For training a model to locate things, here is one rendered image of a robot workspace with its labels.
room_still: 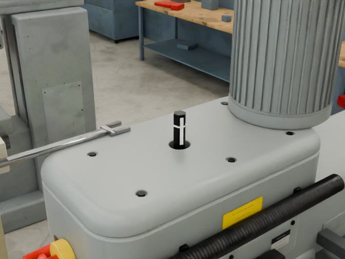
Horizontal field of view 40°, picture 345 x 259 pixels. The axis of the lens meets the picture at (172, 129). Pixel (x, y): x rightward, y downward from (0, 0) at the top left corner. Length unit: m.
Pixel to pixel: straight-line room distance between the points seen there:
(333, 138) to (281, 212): 0.40
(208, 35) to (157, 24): 1.30
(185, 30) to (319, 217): 6.74
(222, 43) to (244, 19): 6.19
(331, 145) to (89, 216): 0.65
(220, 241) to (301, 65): 0.33
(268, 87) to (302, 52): 0.08
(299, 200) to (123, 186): 0.31
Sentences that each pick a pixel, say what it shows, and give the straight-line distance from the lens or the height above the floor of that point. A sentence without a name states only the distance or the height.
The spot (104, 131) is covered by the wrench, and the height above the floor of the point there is 1.90.
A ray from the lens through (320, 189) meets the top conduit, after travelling 0.89.
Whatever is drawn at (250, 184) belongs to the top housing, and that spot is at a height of 1.85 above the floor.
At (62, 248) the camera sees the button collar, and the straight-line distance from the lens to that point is 0.77.
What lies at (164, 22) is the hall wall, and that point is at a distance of 8.09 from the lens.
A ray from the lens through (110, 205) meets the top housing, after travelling 0.67.
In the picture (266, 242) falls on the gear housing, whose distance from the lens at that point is 0.91.
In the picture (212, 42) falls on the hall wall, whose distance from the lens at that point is 7.20.
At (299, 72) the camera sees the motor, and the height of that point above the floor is 2.00.
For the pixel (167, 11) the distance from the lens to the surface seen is 6.59.
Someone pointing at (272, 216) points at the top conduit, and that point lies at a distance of 0.80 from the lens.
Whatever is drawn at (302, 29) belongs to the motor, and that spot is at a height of 2.07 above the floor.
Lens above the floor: 2.27
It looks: 26 degrees down
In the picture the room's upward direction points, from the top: straight up
